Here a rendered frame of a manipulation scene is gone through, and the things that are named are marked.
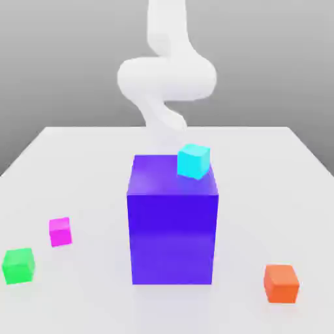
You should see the small cyan cube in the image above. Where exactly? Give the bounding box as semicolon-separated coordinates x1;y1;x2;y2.
176;143;211;181

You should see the small magenta cube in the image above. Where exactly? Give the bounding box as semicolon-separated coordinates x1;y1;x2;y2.
48;216;73;248

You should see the small orange cube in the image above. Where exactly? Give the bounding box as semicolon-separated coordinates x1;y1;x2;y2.
262;264;300;304

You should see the small green cube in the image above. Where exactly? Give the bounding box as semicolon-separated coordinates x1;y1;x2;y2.
1;247;36;286

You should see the large purple box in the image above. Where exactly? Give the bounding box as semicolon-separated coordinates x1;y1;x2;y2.
126;154;219;286

